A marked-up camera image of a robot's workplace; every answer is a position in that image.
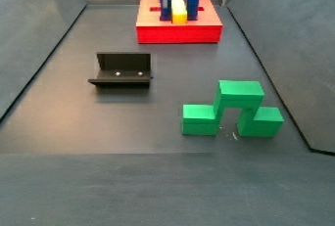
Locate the red base board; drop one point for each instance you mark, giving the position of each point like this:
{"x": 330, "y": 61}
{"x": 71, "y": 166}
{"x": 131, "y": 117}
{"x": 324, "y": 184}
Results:
{"x": 154, "y": 31}

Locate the black angled bracket holder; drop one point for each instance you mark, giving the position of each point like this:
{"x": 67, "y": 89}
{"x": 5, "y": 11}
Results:
{"x": 122, "y": 68}

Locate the yellow long block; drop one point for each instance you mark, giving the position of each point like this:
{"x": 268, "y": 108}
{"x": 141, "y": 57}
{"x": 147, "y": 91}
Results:
{"x": 178, "y": 12}

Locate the blue U-shaped block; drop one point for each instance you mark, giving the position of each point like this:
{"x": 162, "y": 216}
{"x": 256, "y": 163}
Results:
{"x": 192, "y": 5}

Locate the green stepped block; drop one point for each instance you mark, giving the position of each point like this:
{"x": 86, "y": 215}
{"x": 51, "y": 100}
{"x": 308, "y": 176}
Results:
{"x": 257, "y": 121}

